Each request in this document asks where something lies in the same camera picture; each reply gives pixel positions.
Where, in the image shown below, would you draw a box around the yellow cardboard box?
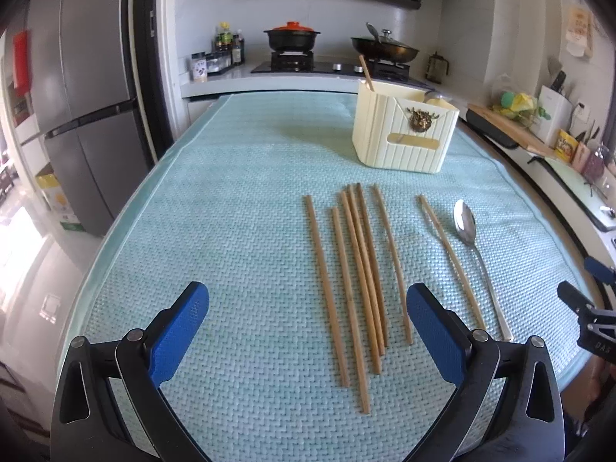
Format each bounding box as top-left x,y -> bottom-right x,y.
36,164 -> 82,234

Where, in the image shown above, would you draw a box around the wall hanging paper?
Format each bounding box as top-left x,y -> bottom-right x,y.
564,2 -> 595,61

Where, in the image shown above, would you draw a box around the dark metal wok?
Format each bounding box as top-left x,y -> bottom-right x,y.
350,22 -> 421,64

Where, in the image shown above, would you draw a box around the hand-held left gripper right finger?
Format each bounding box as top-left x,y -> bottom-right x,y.
405,283 -> 566,462

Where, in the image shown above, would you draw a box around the white knife block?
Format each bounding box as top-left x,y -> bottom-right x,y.
535,71 -> 573,142

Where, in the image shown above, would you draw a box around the dark glass jar with handle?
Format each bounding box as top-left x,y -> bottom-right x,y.
426,51 -> 449,85

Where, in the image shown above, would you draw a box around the black clay pot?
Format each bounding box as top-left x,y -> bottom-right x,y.
263,29 -> 323,54

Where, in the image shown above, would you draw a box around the wooden chopstick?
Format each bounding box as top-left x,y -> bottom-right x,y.
358,54 -> 375,92

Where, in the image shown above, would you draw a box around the glass wok lid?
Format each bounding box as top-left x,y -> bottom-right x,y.
363,29 -> 410,50

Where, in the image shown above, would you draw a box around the black gas stove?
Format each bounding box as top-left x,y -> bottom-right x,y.
250,50 -> 415,82

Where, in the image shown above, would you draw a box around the yellow green items in bag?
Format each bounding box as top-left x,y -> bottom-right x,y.
491,74 -> 540,123

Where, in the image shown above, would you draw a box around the set of wooden chopsticks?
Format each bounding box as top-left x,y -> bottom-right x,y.
302,182 -> 488,415

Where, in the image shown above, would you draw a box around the grey refrigerator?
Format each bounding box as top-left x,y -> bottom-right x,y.
0,0 -> 155,239

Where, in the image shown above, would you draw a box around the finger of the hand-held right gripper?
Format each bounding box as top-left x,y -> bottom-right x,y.
584,256 -> 616,286
557,280 -> 598,316

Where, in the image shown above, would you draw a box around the green label sauce bottle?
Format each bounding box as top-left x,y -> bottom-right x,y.
215,22 -> 233,54

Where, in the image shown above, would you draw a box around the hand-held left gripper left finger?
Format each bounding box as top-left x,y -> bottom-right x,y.
50,280 -> 211,462

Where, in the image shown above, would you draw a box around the clear seasoning box set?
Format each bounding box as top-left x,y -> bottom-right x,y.
206,50 -> 233,74

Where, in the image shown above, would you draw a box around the white kitchen counter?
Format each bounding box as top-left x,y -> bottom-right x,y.
180,60 -> 482,102

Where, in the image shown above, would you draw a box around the light green woven table mat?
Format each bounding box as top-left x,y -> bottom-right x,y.
58,92 -> 598,462

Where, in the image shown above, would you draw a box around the red hanging ornament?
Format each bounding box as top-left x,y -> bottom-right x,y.
12,29 -> 32,99

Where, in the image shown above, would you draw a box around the black chair backrest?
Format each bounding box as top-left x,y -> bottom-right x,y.
466,110 -> 521,149

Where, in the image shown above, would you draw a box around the cream ribbed utensil holder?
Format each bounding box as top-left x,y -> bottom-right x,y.
351,81 -> 461,175

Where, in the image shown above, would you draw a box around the wooden cutting board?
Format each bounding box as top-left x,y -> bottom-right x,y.
468,103 -> 561,159

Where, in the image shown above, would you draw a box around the yellow snack packet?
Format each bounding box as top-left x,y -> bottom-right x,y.
556,129 -> 581,162

